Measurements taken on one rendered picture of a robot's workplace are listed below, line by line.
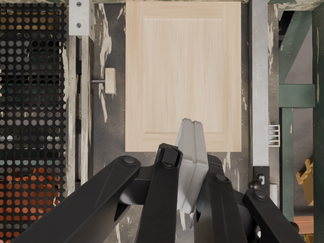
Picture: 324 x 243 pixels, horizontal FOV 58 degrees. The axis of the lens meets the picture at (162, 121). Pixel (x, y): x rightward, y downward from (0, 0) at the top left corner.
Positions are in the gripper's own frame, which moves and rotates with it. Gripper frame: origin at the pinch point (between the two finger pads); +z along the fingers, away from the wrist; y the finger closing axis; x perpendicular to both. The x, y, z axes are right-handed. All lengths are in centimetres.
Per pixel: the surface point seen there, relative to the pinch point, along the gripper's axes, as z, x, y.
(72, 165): 60, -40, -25
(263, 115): 74, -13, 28
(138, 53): 79, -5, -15
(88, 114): 66, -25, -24
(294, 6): 93, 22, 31
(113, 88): 73, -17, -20
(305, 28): 108, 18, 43
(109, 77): 74, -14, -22
